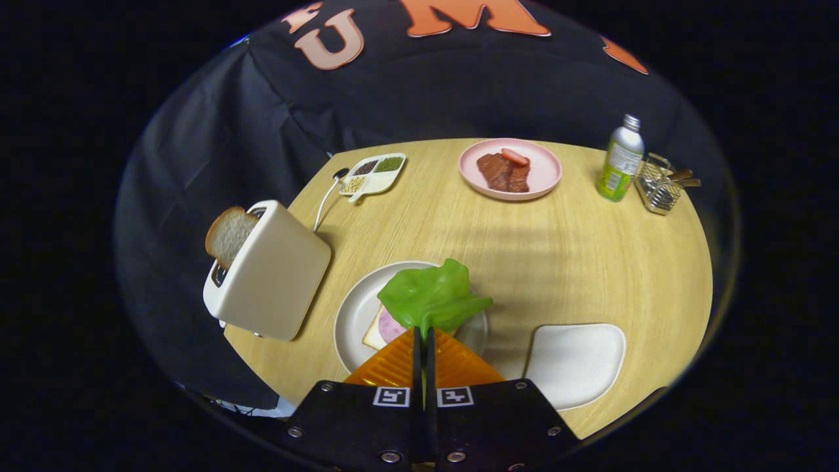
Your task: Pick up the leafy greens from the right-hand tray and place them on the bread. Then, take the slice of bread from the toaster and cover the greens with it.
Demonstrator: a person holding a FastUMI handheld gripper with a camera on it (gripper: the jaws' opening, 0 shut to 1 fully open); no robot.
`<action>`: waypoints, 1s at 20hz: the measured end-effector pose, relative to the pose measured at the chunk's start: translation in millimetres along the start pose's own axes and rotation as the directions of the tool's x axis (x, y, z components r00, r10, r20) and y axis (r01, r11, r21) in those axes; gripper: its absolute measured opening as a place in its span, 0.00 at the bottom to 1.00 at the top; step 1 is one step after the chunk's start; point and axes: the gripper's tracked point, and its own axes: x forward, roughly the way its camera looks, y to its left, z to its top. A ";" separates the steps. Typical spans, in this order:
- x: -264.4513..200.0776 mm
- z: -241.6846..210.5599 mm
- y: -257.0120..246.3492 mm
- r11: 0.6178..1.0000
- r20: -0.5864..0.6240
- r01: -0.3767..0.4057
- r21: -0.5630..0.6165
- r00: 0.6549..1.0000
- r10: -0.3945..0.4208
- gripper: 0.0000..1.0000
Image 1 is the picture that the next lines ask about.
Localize pink ham slice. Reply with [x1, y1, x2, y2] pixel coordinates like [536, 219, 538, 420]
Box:
[378, 308, 411, 345]

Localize cream toaster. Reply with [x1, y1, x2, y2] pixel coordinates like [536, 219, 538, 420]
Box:
[203, 200, 332, 342]

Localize pink round plate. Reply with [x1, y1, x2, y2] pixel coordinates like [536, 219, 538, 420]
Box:
[458, 138, 563, 201]

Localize silver bottle with green label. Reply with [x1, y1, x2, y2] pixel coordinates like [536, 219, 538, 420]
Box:
[596, 114, 645, 203]

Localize white rounded square plate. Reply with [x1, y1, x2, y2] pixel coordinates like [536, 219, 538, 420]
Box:
[524, 323, 627, 412]

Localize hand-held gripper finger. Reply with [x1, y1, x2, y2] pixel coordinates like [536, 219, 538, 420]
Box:
[282, 326, 425, 472]
[426, 326, 581, 472]

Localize white bread slice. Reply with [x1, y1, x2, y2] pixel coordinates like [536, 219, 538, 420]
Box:
[205, 206, 261, 270]
[362, 305, 394, 351]

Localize beige round plate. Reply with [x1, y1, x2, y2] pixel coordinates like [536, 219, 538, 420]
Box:
[334, 261, 490, 374]

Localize white divided condiment tray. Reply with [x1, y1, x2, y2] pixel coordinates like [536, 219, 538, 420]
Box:
[339, 153, 407, 204]

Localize wooden-handled utensils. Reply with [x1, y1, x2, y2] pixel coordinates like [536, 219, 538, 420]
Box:
[663, 168, 702, 191]

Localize white toaster cable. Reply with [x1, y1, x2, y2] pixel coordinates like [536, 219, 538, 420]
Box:
[313, 167, 350, 232]

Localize green lettuce leaf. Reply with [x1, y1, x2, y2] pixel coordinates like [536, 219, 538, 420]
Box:
[377, 258, 494, 342]

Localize wire mesh utensil basket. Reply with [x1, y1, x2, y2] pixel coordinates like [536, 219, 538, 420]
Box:
[634, 153, 686, 216]

